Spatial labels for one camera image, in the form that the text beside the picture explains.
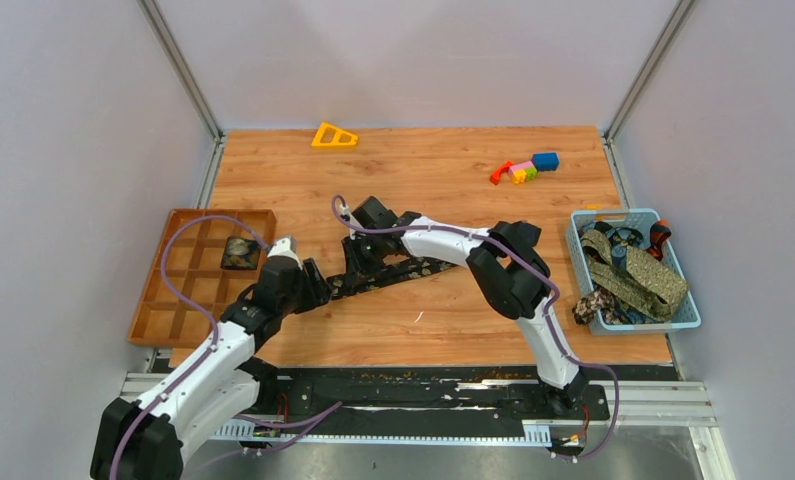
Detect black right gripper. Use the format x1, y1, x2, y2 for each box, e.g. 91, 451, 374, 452
343, 233, 388, 289

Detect black tie with gold pattern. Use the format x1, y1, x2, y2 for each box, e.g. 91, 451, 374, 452
326, 257, 456, 300

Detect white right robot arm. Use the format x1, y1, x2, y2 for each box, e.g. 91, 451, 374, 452
330, 195, 587, 418

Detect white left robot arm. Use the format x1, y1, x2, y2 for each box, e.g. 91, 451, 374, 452
90, 255, 331, 479

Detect rolled dark patterned tie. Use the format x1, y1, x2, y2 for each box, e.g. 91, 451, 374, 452
220, 236, 262, 271

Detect yellow triangular plastic piece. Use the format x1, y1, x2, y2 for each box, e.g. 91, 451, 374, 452
310, 122, 359, 150

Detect orange wooden compartment tray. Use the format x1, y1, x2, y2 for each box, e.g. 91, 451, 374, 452
127, 209, 276, 348

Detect colourful toy block assembly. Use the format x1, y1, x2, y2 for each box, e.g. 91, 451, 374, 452
489, 152, 560, 185

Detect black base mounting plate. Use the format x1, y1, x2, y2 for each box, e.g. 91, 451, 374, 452
151, 360, 680, 440

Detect brown patterned tie end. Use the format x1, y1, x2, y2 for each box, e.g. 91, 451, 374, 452
572, 287, 617, 325

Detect blue and red tie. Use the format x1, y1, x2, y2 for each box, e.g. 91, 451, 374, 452
594, 220, 672, 264

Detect olive green patterned tie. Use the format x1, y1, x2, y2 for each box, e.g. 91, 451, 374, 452
579, 222, 689, 325

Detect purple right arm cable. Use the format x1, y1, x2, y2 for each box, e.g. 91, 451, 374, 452
331, 194, 620, 464

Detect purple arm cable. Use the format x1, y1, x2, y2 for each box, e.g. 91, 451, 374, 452
331, 194, 620, 464
108, 215, 344, 480

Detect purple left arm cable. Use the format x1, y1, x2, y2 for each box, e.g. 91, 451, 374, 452
108, 215, 344, 480

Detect aluminium frame rail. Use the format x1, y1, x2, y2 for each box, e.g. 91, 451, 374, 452
108, 372, 720, 448

